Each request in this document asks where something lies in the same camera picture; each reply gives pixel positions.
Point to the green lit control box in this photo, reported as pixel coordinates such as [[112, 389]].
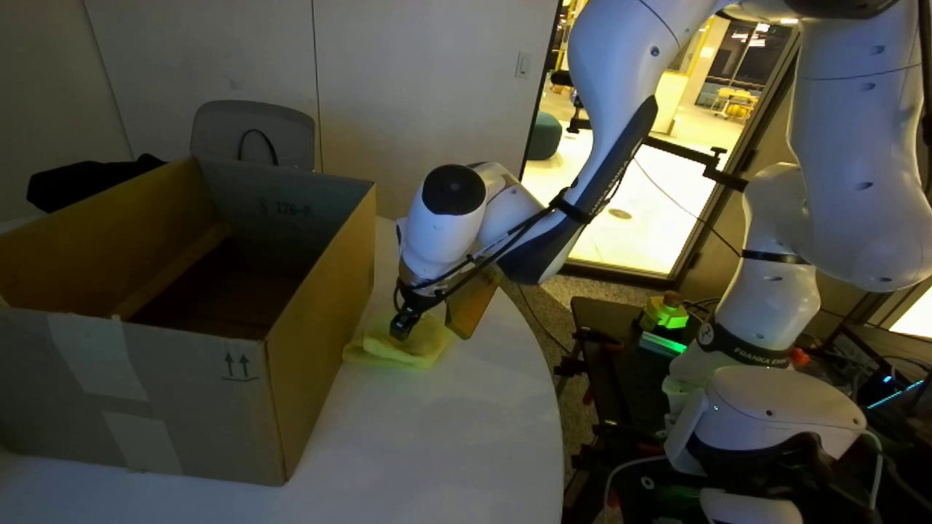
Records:
[[664, 324]]

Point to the black clothing pile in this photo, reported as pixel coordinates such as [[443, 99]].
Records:
[[89, 179]]

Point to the yellow microfiber towel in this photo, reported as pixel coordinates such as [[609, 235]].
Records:
[[408, 350]]

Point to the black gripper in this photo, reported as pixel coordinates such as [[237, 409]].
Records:
[[418, 306]]

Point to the grey chair backrest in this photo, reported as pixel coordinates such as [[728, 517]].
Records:
[[252, 133]]

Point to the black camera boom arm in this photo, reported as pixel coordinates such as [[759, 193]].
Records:
[[713, 165]]

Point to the open cardboard box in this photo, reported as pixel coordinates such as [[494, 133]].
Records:
[[147, 389]]

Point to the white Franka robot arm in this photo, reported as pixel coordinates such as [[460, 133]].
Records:
[[855, 177]]

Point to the green round stool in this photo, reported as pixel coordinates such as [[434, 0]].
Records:
[[543, 134]]

